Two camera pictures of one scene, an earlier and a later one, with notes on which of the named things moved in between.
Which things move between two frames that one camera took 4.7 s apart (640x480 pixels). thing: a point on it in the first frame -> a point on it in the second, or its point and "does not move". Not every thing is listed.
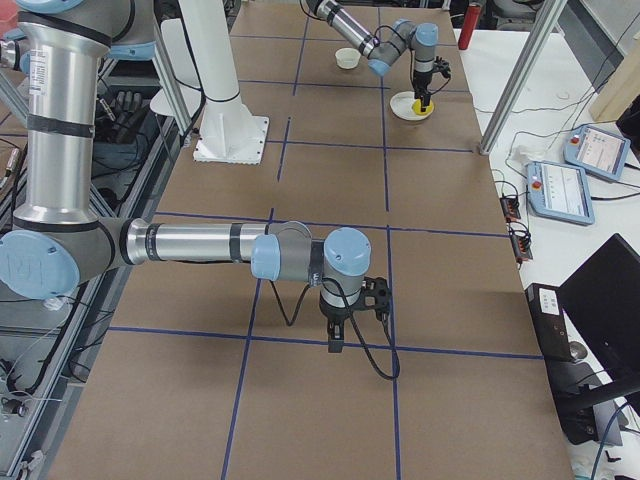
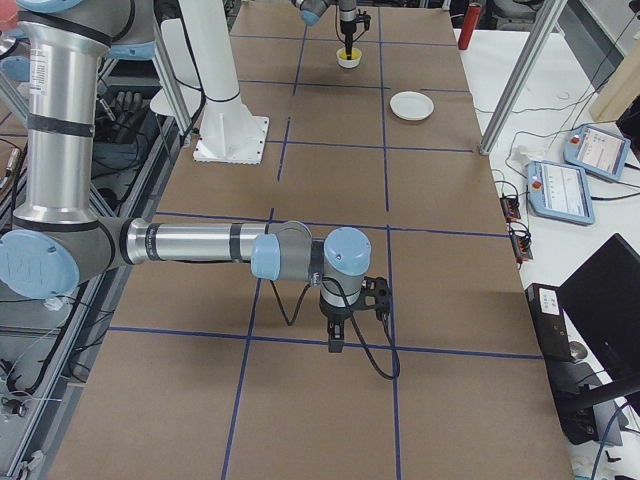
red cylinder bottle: x=471 y=18 does not move
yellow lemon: x=416 y=106 -> x=355 y=54
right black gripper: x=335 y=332 does not move
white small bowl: x=347 y=57 does not move
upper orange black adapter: x=510 y=208 does not move
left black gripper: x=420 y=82 -> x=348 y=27
